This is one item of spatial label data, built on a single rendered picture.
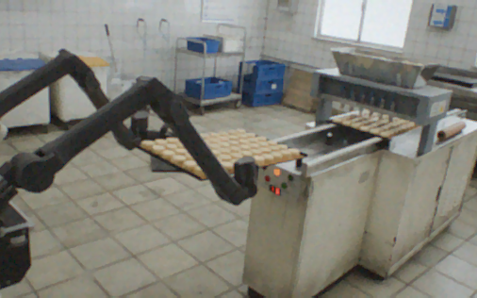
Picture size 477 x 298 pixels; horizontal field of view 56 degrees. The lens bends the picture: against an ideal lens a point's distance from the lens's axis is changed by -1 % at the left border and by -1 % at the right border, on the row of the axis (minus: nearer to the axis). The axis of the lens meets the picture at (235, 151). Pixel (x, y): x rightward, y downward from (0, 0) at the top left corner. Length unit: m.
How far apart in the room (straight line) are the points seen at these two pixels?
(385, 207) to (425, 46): 3.57
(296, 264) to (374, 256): 0.72
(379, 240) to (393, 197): 0.29
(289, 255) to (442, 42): 4.15
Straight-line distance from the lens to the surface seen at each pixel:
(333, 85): 2.84
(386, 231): 2.77
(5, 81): 4.83
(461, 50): 5.85
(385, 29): 6.38
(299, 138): 2.44
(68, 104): 5.11
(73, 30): 5.70
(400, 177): 2.63
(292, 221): 2.19
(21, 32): 5.50
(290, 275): 2.32
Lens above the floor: 1.60
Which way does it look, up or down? 20 degrees down
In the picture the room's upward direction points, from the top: 5 degrees clockwise
